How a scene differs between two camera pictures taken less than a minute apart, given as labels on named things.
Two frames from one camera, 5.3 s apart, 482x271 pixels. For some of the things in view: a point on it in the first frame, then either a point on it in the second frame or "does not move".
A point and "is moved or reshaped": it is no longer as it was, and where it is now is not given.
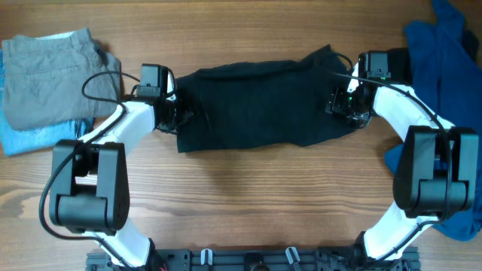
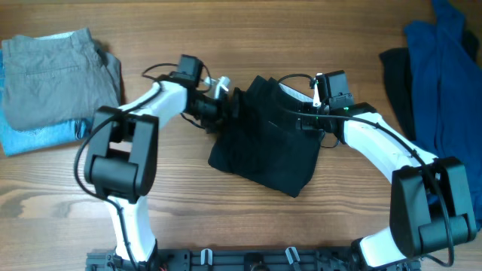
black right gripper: (337, 104) -> (305, 123)
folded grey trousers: (59, 78) does not move
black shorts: (243, 104) is moved or reshaped
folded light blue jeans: (19, 141) does not move
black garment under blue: (399, 60) does not move
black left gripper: (182, 115) -> (233, 108)
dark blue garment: (446, 76) does not move
